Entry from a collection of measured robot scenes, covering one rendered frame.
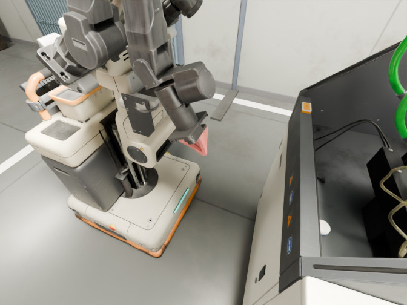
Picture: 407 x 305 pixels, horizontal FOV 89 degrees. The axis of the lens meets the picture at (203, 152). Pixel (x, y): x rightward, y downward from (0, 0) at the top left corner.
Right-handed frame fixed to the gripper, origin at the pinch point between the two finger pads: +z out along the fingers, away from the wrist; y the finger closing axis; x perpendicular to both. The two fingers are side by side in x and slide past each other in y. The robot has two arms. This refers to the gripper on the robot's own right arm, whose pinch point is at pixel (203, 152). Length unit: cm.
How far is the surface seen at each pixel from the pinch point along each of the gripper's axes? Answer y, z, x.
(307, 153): 15.9, 16.0, -21.4
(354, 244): -0.1, 34.5, -31.2
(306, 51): 202, 47, -1
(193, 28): 202, -14, 105
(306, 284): -19.9, 14.5, -24.0
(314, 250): -12.1, 17.6, -24.4
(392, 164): 17.0, 22.3, -40.3
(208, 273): -4, 91, 41
